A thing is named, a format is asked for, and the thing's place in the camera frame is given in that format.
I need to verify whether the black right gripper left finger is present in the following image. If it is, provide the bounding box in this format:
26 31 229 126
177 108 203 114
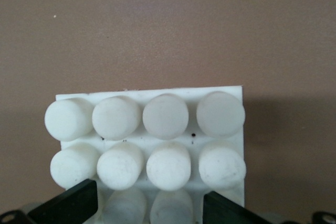
27 178 99 224

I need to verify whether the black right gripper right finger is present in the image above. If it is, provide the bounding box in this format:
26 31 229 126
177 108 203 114
202 190 275 224

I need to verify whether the white studded base plate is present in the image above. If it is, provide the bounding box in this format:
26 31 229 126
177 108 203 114
44 84 247 224

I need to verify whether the brown table cover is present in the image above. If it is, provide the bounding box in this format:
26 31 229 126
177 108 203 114
0 0 336 224

